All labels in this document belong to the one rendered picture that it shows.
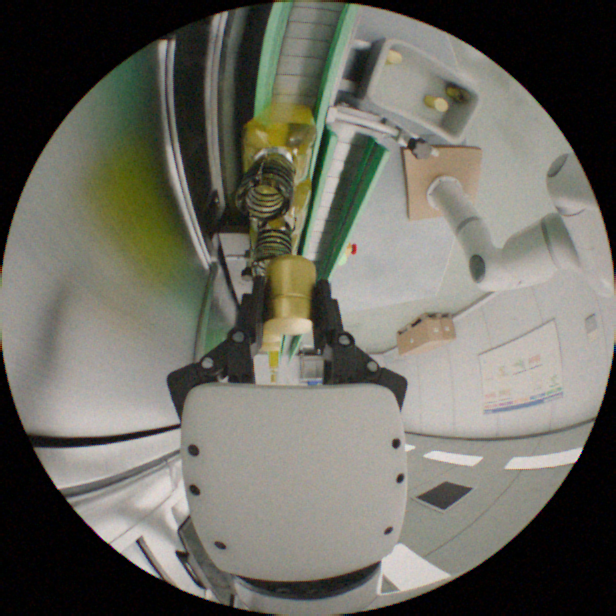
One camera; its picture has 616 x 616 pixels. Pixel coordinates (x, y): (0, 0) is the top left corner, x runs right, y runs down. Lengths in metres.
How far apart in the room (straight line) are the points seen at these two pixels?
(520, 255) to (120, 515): 0.57
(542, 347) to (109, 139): 3.81
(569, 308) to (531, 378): 1.23
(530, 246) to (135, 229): 0.49
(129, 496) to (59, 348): 0.14
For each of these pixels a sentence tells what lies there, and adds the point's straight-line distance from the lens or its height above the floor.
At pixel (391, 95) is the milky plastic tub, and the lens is 0.49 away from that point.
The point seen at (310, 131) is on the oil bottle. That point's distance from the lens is 0.15.
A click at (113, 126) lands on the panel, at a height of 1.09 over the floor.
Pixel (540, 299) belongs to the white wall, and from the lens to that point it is 3.70.
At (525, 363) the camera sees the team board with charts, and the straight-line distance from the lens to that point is 3.78.
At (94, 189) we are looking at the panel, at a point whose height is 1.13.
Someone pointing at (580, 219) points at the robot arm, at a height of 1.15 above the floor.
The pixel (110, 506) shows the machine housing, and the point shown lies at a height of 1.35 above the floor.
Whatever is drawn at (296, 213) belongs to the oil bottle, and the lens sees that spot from 0.17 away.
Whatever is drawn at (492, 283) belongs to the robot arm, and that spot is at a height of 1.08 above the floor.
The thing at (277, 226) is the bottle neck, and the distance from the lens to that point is 0.16.
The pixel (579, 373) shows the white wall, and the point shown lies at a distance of 3.68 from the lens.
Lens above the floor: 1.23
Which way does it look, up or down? 24 degrees down
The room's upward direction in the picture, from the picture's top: 179 degrees clockwise
